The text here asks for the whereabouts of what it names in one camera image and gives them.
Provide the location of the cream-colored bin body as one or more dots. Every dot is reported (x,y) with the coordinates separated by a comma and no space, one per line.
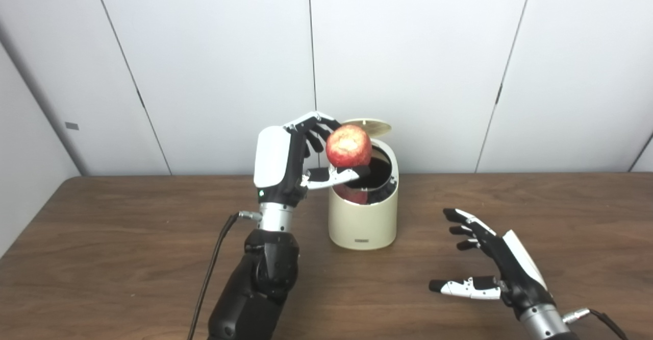
(362,222)

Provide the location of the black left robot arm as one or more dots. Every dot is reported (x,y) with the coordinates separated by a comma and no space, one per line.
(260,278)

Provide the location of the red apple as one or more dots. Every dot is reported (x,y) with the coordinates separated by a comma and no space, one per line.
(349,146)

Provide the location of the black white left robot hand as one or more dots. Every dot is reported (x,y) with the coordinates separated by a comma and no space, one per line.
(273,161)

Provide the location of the small gray wall label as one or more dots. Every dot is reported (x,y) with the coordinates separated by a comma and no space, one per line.
(72,125)

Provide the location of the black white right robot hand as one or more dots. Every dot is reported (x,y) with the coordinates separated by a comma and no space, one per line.
(518,273)

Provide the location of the cream round bin lid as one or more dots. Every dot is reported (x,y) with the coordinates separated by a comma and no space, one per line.
(377,127)

